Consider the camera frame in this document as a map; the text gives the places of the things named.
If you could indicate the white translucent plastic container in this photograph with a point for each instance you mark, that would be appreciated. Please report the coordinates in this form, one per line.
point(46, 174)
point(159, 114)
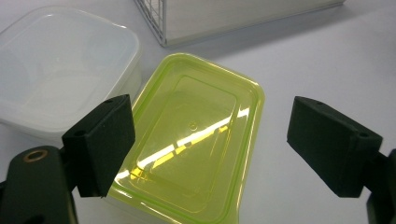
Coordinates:
point(62, 62)

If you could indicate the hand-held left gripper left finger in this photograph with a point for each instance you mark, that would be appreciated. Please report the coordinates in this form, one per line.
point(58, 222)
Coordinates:
point(99, 143)

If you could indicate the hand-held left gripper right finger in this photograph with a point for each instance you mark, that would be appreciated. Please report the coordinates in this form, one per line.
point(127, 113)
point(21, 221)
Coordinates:
point(333, 146)

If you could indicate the green-lidded plastic container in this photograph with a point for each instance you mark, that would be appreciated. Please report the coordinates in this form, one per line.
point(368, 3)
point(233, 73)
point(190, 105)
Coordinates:
point(193, 109)

